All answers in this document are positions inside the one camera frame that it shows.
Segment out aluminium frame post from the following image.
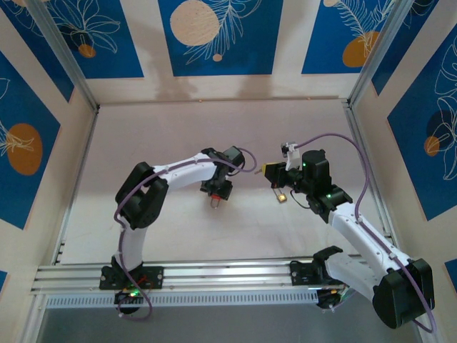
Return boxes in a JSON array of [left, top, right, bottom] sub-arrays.
[[348, 0, 411, 108], [26, 0, 100, 111]]

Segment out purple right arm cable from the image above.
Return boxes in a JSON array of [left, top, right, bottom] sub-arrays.
[[294, 132, 438, 334]]

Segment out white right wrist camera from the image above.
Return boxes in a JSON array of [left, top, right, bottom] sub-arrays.
[[281, 141, 301, 169]]

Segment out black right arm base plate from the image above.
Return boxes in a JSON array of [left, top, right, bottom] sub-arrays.
[[289, 259, 354, 287]]

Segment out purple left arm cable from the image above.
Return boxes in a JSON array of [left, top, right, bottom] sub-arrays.
[[113, 146, 259, 322]]

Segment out white slotted cable duct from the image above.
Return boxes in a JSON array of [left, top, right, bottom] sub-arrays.
[[46, 289, 318, 309]]

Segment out aluminium frame bar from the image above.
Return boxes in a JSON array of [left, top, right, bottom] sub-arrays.
[[19, 294, 49, 343]]

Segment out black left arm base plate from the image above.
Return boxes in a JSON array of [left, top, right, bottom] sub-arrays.
[[99, 266, 165, 290]]

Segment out blue floral wall panel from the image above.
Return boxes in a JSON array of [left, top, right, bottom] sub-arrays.
[[42, 0, 145, 80], [0, 0, 75, 104], [158, 0, 286, 77], [301, 0, 398, 75], [371, 0, 441, 96], [0, 49, 61, 231], [387, 34, 457, 222]]

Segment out aluminium mounting rail beam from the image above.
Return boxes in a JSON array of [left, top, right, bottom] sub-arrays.
[[30, 256, 428, 297]]

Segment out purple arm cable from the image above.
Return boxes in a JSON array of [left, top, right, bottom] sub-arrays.
[[113, 146, 259, 322], [294, 132, 438, 334]]

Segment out thin black wire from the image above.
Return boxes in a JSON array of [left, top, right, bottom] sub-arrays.
[[288, 190, 312, 209]]

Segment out aluminium table side rail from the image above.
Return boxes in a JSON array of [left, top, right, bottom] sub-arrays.
[[341, 99, 401, 257], [51, 106, 100, 266]]

